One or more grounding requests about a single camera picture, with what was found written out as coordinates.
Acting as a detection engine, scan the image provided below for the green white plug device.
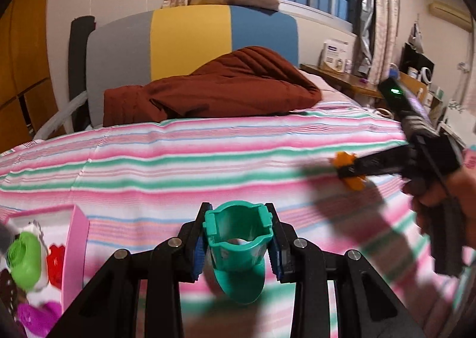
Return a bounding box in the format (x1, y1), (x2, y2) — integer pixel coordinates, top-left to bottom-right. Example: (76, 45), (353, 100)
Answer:
(7, 222), (48, 292)

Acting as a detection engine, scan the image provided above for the red puzzle piece toy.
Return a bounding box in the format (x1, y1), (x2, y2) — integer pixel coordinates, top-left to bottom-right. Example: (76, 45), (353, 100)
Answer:
(46, 244), (65, 290)

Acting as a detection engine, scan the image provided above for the beige curtain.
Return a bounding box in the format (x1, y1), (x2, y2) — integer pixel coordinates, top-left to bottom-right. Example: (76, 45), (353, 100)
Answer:
(353, 0), (399, 85)

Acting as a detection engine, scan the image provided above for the wall air conditioner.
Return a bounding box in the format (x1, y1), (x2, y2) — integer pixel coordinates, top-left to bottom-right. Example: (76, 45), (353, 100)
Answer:
(428, 0), (473, 33)

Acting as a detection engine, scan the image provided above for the striped pink bedspread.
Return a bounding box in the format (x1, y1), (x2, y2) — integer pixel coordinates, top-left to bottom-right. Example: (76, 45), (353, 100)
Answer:
(1, 102), (469, 337)

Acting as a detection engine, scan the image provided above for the dark red blanket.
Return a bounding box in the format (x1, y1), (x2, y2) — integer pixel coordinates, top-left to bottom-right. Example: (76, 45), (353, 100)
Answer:
(102, 46), (322, 127)

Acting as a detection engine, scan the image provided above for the purple perforated funnel cup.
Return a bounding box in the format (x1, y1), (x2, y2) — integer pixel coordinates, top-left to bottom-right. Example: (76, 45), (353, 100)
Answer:
(17, 301), (62, 337)

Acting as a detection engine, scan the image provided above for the wooden wardrobe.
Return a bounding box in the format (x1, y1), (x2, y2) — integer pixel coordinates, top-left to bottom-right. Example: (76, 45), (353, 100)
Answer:
(1, 0), (58, 151)

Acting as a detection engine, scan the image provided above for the teal plastic cup holder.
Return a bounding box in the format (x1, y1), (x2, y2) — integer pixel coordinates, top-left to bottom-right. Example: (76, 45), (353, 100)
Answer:
(203, 201), (273, 305)

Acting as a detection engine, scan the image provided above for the grey yellow blue headboard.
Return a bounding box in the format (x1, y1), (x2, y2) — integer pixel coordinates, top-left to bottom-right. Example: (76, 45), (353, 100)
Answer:
(85, 4), (298, 127)

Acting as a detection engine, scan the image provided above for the orange plastic clip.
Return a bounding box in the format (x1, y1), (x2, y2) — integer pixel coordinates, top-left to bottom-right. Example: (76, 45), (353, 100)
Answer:
(332, 151), (366, 191)

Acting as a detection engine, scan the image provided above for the black rolled mat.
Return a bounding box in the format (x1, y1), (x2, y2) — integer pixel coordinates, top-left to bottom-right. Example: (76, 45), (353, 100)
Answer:
(68, 16), (96, 132)

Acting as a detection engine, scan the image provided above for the pink white tray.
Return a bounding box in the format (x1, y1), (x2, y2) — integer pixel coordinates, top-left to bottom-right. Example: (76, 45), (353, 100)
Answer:
(1, 205), (90, 337)

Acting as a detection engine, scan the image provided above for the white medicine box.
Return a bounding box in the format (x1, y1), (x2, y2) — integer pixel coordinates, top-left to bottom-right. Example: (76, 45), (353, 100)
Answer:
(319, 39), (349, 74)

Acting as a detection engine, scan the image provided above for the dark brown flower toy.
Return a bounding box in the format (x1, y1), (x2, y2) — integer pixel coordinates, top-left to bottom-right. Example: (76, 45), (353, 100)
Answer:
(0, 269), (18, 318)

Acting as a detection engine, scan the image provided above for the person right hand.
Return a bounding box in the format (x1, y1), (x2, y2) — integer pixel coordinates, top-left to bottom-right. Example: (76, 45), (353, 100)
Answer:
(401, 164), (476, 250)

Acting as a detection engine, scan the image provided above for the wooden side desk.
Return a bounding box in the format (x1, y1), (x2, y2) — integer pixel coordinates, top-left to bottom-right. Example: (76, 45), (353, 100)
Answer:
(299, 64), (430, 116)

